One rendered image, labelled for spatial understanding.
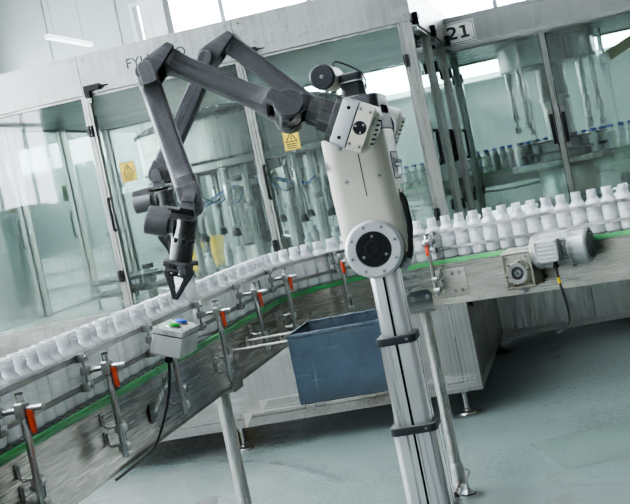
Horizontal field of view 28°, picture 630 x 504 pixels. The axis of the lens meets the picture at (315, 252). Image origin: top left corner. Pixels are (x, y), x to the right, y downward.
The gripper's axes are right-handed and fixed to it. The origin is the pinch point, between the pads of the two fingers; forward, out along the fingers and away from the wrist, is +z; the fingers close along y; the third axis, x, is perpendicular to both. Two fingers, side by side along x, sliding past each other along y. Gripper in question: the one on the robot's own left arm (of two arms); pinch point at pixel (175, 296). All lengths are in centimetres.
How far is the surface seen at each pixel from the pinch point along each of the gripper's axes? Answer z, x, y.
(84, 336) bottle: 10.1, -15.3, 18.9
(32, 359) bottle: 10, -15, 49
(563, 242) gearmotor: -16, 92, -165
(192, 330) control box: 8.6, 4.4, -4.0
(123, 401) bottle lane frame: 25.3, -5.4, 13.5
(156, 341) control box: 11.4, -2.2, 3.7
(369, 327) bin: 12, 39, -74
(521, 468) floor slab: 91, 91, -244
